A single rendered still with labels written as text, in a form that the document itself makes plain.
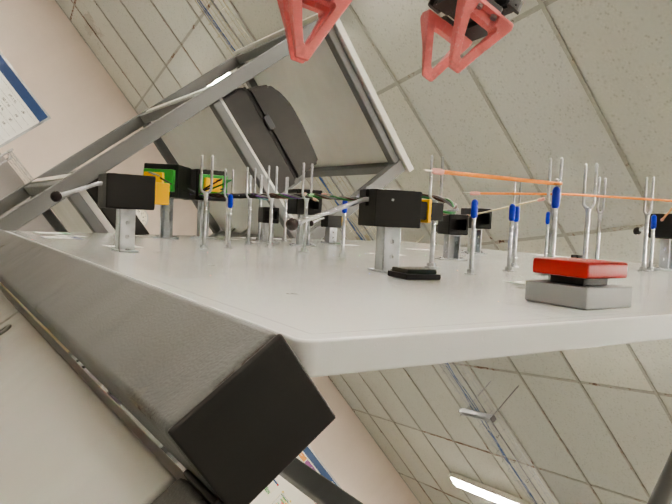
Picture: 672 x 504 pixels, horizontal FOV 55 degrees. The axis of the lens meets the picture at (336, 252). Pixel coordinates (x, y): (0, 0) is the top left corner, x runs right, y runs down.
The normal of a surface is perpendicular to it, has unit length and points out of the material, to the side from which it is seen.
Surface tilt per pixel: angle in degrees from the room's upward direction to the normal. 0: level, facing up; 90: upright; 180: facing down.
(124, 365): 90
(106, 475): 90
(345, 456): 90
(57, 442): 90
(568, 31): 180
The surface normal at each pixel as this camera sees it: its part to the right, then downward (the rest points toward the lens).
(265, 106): 0.56, 0.10
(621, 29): -0.70, 0.59
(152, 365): -0.47, -0.80
